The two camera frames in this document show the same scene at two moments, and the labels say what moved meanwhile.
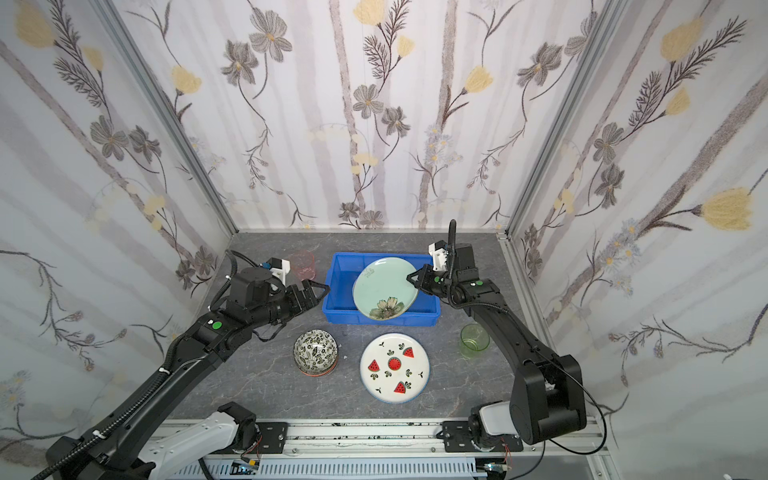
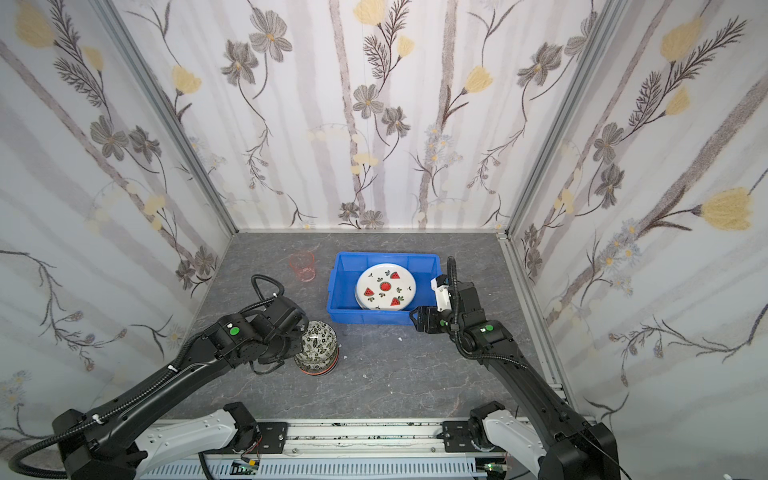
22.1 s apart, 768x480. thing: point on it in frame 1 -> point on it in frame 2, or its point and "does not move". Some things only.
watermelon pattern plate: (395, 367) -> (385, 287)
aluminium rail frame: (409, 440) does not move
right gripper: (432, 282) -> (429, 318)
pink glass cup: (303, 262) does not move
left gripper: (303, 294) -> (294, 346)
